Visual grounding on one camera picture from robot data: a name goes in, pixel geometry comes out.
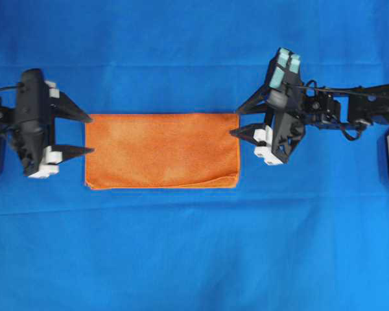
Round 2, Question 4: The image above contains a blue table cloth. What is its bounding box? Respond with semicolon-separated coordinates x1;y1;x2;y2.
0;1;389;310

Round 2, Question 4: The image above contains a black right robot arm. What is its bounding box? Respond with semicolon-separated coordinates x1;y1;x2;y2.
230;48;389;165

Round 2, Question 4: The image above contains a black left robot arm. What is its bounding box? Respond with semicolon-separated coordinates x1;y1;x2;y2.
0;69;93;179

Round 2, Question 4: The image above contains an orange towel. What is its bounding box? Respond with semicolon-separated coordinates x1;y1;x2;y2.
85;113;241;190

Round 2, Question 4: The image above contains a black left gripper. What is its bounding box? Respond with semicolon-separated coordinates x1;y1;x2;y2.
12;69;95;179

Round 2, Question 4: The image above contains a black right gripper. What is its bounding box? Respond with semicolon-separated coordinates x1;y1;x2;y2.
230;48;305;165

